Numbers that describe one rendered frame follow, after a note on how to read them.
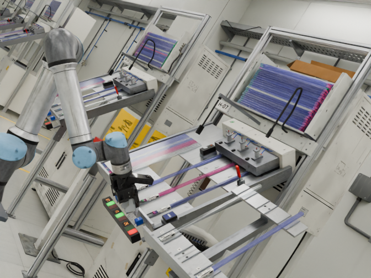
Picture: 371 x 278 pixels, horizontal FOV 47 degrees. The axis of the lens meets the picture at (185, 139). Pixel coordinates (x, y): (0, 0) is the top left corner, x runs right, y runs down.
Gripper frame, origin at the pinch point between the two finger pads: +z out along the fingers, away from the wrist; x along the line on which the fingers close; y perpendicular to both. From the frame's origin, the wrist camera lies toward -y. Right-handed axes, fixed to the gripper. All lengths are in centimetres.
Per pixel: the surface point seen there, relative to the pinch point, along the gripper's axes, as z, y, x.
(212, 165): 5, -48, -18
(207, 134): 5, -64, -48
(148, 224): 4.9, -2.2, 4.8
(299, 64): -15, -137, -53
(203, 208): 5.2, -25.4, 10.0
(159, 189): 5.3, -17.3, -15.8
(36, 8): -10, -91, -602
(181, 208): 5.3, -18.1, 4.0
